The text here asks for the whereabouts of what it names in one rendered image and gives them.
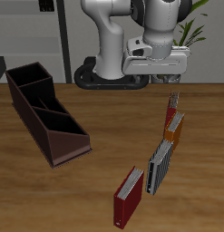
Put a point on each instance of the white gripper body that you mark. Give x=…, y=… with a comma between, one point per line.
x=155, y=65

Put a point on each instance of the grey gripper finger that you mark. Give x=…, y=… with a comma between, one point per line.
x=162, y=78
x=136, y=78

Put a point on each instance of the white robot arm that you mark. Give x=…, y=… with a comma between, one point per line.
x=112, y=45

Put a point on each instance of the red book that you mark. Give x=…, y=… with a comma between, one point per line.
x=127, y=208
x=170, y=114

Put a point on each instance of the orange book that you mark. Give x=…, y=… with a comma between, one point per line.
x=176, y=133

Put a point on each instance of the black white striped book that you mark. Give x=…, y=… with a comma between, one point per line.
x=158, y=172

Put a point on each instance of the dark brown desk caddy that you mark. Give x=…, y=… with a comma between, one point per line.
x=57, y=137

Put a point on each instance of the green pot plant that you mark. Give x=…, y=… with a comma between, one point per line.
x=189, y=33

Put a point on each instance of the small black box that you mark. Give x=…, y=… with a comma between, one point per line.
x=46, y=4

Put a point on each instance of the flat black base plate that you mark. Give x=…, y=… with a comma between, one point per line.
x=86, y=79

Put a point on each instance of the dark grey post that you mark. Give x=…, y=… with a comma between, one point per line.
x=65, y=45

